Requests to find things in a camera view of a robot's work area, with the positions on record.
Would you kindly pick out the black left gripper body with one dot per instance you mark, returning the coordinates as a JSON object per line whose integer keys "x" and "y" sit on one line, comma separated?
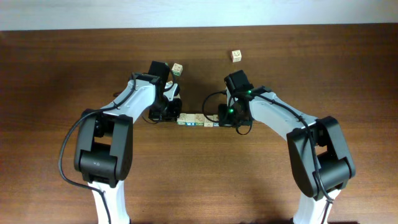
{"x": 165, "y": 110}

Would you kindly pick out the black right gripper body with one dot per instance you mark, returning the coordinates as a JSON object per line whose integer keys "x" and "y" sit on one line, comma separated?
{"x": 228, "y": 117}

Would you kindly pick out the wooden block letter S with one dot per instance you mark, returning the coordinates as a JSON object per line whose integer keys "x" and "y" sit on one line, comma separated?
{"x": 181, "y": 120}

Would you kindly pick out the wooden block blue 5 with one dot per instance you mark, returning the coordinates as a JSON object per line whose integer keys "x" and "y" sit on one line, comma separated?
{"x": 216, "y": 120}

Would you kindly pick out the wooden block letter M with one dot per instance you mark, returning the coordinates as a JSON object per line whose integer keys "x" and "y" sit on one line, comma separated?
{"x": 208, "y": 121}

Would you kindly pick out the wooden block green V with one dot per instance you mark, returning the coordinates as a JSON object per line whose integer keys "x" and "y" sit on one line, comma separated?
{"x": 199, "y": 119}

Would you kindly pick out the wooden block blue side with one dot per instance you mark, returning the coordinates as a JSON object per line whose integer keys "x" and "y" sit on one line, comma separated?
{"x": 190, "y": 120}

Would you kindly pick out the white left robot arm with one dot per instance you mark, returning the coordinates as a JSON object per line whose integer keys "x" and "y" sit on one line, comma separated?
{"x": 104, "y": 146}

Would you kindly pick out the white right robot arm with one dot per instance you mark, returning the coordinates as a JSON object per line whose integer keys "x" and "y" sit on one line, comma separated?
{"x": 320, "y": 159}

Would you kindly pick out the wooden block green B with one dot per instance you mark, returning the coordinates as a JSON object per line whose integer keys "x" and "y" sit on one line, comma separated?
{"x": 177, "y": 69}

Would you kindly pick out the wooden block letter K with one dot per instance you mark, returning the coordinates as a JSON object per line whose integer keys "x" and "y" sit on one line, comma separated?
{"x": 236, "y": 56}

